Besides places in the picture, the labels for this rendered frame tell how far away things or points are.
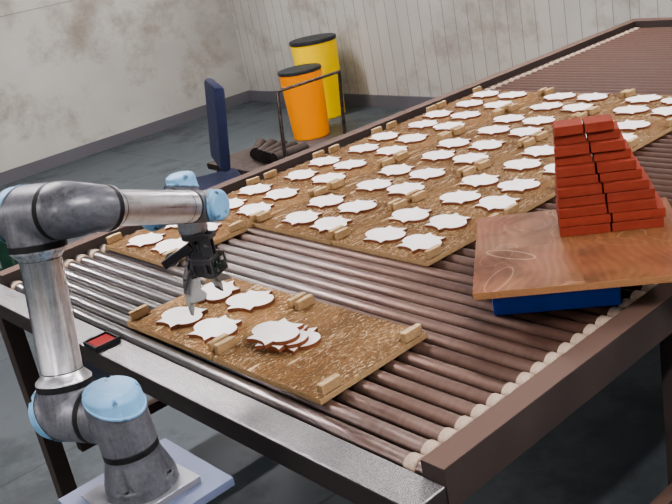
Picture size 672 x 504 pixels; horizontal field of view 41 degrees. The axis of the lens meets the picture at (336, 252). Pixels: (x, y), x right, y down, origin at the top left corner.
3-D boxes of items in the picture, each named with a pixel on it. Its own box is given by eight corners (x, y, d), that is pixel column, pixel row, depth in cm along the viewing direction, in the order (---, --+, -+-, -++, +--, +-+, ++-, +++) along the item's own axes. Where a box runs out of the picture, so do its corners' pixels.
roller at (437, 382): (507, 427, 184) (504, 406, 182) (74, 268, 327) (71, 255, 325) (522, 416, 187) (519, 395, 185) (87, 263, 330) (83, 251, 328)
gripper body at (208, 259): (214, 282, 227) (203, 237, 223) (185, 281, 231) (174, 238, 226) (229, 269, 233) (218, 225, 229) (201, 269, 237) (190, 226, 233)
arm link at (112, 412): (133, 462, 177) (112, 402, 173) (82, 457, 183) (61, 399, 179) (169, 429, 187) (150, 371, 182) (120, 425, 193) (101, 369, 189)
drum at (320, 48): (359, 109, 900) (345, 32, 873) (324, 123, 873) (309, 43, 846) (328, 108, 934) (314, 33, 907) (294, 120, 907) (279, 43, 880)
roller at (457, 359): (536, 404, 190) (534, 383, 188) (99, 258, 333) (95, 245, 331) (550, 394, 193) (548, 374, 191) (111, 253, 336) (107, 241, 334)
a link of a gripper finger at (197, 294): (201, 314, 225) (205, 277, 226) (181, 313, 227) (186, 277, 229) (208, 316, 227) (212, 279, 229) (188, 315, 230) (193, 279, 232)
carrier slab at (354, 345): (321, 405, 196) (319, 399, 196) (212, 361, 226) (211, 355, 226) (427, 337, 217) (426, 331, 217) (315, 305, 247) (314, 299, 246)
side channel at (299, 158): (10, 300, 313) (1, 275, 310) (3, 297, 318) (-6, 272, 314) (636, 36, 548) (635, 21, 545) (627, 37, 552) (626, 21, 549)
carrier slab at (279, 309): (210, 360, 227) (209, 355, 226) (127, 327, 256) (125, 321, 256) (312, 304, 248) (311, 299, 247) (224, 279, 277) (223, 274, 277)
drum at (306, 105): (282, 140, 837) (268, 73, 815) (313, 128, 861) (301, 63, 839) (310, 143, 809) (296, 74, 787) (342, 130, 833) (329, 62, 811)
